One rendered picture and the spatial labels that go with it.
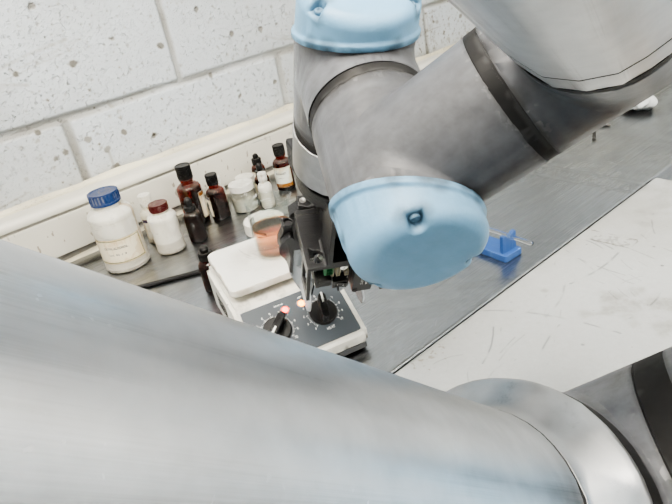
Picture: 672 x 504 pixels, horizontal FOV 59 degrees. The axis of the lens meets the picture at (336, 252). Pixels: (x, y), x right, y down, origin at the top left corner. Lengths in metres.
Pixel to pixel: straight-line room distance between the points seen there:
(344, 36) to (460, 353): 0.41
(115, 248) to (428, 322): 0.51
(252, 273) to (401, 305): 0.19
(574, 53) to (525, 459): 0.12
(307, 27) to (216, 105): 0.87
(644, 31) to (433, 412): 0.12
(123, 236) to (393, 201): 0.74
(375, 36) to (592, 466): 0.24
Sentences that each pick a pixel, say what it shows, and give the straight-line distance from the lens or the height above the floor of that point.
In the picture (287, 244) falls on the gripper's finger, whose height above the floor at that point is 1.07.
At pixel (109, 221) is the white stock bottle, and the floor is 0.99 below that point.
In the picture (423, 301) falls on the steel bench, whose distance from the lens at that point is 0.75.
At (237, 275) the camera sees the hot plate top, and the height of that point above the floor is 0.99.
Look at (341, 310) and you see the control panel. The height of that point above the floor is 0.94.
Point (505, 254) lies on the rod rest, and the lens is 0.82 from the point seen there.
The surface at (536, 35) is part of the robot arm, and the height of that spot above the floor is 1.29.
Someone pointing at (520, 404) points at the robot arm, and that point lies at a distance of 0.25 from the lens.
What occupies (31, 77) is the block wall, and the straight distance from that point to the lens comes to 1.10.
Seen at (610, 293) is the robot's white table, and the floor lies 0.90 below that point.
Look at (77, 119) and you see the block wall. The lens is 1.12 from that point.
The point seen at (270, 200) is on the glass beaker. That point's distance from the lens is 0.74.
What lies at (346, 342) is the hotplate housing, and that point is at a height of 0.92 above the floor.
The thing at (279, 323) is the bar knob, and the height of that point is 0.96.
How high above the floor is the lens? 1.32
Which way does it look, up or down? 28 degrees down
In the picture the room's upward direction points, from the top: 11 degrees counter-clockwise
